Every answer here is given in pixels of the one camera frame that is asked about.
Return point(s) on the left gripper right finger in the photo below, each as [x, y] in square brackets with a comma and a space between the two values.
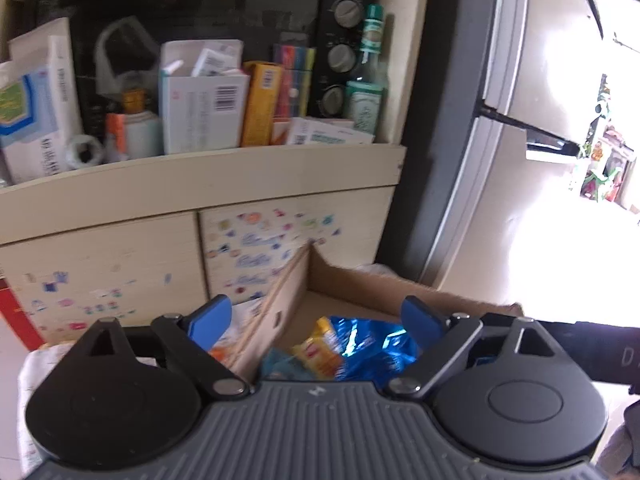
[444, 341]

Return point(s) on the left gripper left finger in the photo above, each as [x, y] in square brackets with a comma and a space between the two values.
[187, 339]

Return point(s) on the blue foil pack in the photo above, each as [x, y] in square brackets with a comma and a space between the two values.
[371, 350]

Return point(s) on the small yellow snack pack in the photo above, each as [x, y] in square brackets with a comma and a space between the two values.
[321, 352]

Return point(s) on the cream bread pack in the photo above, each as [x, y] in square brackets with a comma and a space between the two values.
[242, 317]

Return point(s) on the light blue barcode snack pack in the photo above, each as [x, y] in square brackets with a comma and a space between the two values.
[280, 365]

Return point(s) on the cream sideboard cabinet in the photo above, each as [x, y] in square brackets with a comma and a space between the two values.
[134, 239]

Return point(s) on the cardboard milk box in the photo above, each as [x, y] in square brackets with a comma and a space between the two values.
[309, 288]

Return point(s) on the red gift box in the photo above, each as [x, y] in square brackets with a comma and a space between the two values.
[17, 319]

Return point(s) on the white orange canister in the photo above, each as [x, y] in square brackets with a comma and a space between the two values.
[135, 133]

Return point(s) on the white flat box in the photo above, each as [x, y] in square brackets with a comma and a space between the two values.
[309, 130]

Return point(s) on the white barcode box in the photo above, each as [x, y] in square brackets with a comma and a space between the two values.
[202, 94]

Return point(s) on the green glass bottle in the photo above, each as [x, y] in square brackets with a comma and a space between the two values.
[367, 80]

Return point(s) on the yellow box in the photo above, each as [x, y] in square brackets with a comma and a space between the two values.
[261, 102]

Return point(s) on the white blue tissue box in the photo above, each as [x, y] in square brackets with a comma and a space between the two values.
[39, 105]

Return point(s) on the silver refrigerator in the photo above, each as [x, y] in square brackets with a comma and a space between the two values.
[506, 190]

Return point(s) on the black toaster oven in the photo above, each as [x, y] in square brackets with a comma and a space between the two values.
[116, 43]

